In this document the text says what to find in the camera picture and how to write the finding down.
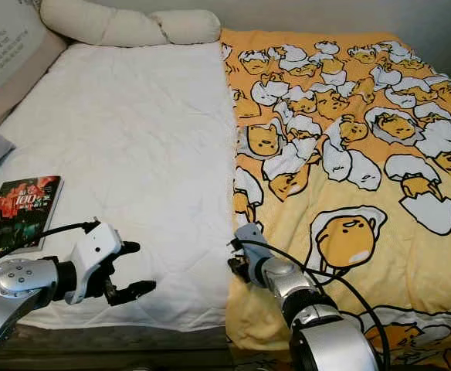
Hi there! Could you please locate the dark red cover book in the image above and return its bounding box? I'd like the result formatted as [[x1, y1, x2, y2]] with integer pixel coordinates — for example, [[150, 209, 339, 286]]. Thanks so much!
[[0, 175, 65, 257]]

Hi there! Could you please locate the grey bed base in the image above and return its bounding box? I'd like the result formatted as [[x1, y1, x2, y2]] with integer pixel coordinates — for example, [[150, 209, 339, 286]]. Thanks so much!
[[8, 323, 231, 366]]

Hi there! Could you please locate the yellow cartoon egg blanket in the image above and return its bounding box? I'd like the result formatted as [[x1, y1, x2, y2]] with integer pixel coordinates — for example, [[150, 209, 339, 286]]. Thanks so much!
[[218, 29, 451, 371]]

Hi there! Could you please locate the white quilted mattress pad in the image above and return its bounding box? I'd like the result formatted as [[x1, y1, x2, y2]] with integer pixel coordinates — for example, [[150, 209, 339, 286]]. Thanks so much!
[[0, 43, 239, 332]]

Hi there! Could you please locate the cream bolster pillow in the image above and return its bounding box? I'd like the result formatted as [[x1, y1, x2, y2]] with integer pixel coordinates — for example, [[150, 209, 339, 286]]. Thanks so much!
[[39, 0, 222, 48]]

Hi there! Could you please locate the beige printed headboard cushion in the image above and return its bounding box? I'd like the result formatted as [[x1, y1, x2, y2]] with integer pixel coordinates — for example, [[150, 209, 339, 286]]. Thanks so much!
[[0, 0, 69, 129]]

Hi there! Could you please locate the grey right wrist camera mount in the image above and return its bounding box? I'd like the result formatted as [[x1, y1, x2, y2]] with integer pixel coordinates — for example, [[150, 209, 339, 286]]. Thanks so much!
[[234, 223, 270, 284]]

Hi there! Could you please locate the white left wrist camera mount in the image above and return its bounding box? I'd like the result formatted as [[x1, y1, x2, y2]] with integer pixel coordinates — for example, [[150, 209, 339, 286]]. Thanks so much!
[[66, 220, 125, 305]]

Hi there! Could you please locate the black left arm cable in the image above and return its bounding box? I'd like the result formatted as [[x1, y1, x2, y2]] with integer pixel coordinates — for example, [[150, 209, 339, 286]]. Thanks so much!
[[0, 220, 101, 273]]

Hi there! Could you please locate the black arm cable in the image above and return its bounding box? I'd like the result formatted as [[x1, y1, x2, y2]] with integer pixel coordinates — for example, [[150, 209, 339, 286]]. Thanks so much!
[[232, 237, 392, 371], [0, 220, 101, 273]]

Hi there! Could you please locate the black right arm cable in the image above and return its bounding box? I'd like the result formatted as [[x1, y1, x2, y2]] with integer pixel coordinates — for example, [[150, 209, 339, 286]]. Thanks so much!
[[232, 237, 392, 371]]

